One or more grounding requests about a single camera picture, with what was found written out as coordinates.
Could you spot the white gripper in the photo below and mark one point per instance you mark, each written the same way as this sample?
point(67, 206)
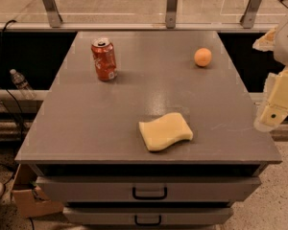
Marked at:
point(275, 108)

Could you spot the orange fruit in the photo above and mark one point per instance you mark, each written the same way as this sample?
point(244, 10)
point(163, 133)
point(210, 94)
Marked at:
point(203, 57)

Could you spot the red coke can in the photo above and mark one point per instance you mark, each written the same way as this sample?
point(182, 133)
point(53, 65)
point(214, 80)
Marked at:
point(104, 59)

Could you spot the yellow sponge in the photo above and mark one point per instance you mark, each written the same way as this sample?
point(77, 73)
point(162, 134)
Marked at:
point(165, 131)

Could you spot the grey drawer cabinet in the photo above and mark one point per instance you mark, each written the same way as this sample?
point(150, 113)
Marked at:
point(87, 151)

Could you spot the clear plastic water bottle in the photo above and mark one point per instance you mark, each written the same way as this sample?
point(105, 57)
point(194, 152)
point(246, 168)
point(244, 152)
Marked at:
point(22, 85)

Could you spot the brown cardboard box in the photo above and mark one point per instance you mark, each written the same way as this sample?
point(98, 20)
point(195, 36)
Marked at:
point(29, 199)

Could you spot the right metal bracket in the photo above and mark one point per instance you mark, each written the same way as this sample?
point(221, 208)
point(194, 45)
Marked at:
point(249, 15)

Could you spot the metal bracket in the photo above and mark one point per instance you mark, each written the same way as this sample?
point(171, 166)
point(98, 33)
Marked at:
point(53, 14)
point(171, 14)
point(249, 15)

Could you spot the middle metal bracket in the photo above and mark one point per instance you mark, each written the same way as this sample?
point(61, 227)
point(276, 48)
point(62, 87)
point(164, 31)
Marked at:
point(171, 14)

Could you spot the upper drawer black handle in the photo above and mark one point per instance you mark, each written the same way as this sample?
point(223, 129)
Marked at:
point(149, 194)

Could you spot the drawer black handle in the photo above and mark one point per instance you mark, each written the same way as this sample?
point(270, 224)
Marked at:
point(147, 220)
point(149, 194)

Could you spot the lower drawer black handle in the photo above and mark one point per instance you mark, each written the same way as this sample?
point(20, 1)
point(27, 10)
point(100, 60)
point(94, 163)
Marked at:
point(147, 220)

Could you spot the left metal bracket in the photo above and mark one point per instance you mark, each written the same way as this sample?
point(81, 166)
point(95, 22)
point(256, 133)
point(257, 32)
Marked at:
point(53, 14)

